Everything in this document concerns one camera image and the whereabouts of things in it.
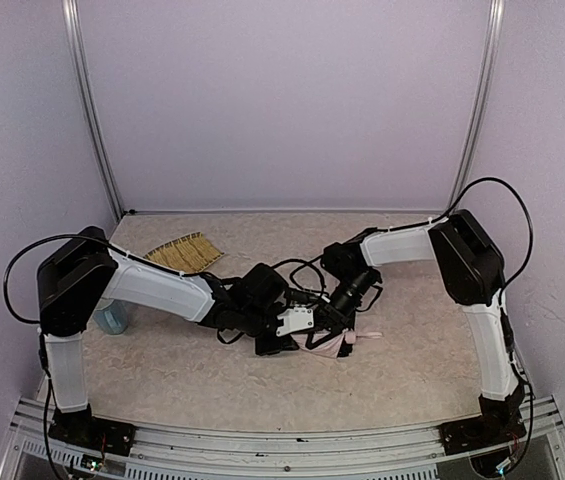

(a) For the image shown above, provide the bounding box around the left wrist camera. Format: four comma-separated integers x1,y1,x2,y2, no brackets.
275,290,328,337

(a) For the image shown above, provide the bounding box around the light blue cup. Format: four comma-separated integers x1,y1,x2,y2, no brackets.
92,299,129,335

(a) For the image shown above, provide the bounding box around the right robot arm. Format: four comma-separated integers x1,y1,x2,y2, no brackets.
314,210,527,455

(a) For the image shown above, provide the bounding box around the aluminium front rail frame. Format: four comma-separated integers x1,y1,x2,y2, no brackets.
0,394,565,480

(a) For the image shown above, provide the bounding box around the black left camera cable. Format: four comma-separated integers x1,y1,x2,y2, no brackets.
281,257,328,301

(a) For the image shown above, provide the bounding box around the aluminium corner post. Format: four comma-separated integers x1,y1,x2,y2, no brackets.
61,0,125,223
447,0,506,208

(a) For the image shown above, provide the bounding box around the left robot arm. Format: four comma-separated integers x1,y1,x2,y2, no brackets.
33,226,298,452

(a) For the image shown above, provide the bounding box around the pink and black umbrella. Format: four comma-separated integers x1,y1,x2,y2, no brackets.
291,329,383,358

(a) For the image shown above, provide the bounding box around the left aluminium corner post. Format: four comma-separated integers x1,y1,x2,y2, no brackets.
61,0,125,223

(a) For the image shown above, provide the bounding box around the yellow woven bamboo tray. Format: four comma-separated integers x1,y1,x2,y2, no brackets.
144,232,224,273

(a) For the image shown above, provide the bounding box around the right aluminium corner post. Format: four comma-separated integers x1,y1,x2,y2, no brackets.
447,0,506,208

